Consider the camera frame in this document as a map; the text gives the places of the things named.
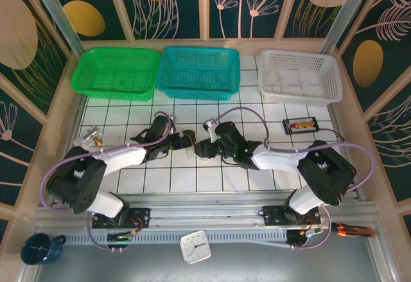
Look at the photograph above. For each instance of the teal plastic basket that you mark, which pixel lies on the teal plastic basket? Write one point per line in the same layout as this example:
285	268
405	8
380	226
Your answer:
199	73

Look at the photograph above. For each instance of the dark blue mug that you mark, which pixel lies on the dark blue mug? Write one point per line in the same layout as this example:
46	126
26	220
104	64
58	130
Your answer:
37	250

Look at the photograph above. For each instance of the aluminium frame post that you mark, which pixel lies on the aluminium frame post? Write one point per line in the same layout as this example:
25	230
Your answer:
346	15
57	15

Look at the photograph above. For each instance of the white square clock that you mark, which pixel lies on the white square clock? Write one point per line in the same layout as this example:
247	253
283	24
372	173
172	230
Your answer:
195	246

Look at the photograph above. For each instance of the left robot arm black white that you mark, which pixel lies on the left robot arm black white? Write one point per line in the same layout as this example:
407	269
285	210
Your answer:
77	182

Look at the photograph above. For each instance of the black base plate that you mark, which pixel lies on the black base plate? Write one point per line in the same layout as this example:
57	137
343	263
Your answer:
141	217
273	216

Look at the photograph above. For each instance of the black device with red pattern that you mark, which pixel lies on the black device with red pattern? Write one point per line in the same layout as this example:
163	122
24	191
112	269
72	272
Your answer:
302	125

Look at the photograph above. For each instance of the small circuit board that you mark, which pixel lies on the small circuit board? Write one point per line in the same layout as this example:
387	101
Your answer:
120	238
313	232

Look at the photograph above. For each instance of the clear acrylic block brass fitting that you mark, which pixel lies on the clear acrylic block brass fitting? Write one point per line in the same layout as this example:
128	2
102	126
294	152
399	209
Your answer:
87	137

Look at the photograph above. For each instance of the green plastic basket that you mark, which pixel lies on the green plastic basket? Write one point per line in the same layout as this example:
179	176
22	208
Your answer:
115	73

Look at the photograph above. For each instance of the aluminium rail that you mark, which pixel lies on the aluminium rail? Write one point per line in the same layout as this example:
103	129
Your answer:
208	217

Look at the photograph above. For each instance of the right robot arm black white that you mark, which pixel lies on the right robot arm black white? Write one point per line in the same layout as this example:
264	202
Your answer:
327	172

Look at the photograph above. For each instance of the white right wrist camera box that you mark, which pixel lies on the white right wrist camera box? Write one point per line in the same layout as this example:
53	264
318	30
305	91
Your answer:
209	126

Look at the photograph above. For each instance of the white plastic basket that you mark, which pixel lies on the white plastic basket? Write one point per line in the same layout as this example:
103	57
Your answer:
302	76

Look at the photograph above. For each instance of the orange black pliers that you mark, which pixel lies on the orange black pliers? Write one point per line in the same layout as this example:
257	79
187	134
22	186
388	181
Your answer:
353	229

